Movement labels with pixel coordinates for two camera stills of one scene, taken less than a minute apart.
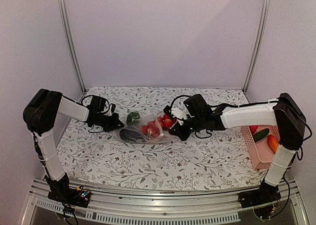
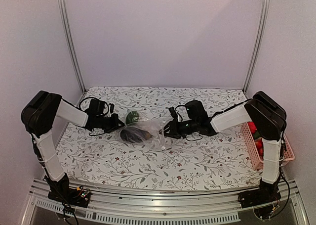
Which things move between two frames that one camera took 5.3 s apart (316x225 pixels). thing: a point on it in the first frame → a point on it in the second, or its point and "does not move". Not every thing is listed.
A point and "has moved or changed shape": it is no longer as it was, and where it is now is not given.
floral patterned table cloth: [92, 158] does not move
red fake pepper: [253, 128] does not move
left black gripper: [116, 121] does not move
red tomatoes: [153, 128] → [259, 144]
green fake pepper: [132, 116] does not move
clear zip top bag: [142, 128] has moved or changed shape
